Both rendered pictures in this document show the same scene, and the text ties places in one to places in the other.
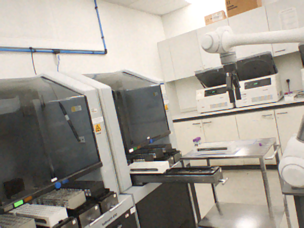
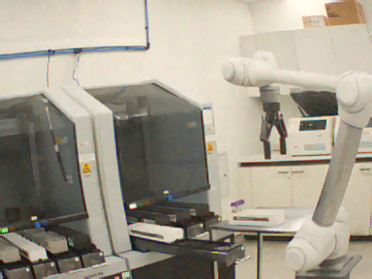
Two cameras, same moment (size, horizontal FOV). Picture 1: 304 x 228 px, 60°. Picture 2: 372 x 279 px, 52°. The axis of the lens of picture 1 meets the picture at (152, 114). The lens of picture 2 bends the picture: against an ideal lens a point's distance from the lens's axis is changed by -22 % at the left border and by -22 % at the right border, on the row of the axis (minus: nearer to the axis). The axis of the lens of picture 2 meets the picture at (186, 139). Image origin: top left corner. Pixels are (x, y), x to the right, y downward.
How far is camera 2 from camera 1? 54 cm
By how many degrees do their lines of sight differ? 9
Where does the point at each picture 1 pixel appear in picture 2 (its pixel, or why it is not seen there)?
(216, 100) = (313, 139)
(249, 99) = not seen: hidden behind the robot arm
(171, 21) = (262, 13)
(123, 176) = (119, 235)
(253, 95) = not seen: hidden behind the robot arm
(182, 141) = (261, 199)
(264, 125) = (359, 182)
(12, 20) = (40, 22)
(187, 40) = (281, 43)
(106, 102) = (103, 134)
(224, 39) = (251, 71)
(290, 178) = (290, 262)
